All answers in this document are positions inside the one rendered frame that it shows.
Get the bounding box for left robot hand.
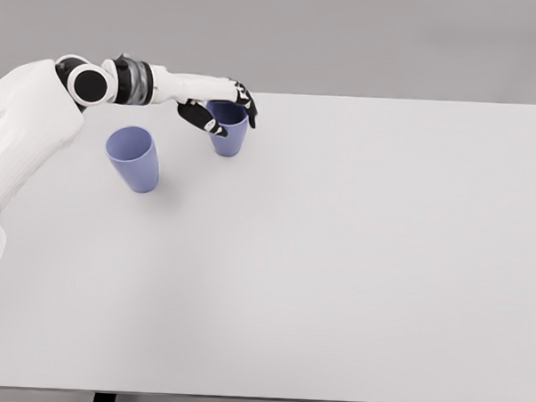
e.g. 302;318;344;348
166;71;260;141

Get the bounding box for blue plastic cup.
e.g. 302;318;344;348
204;100;251;158
103;125;162;195

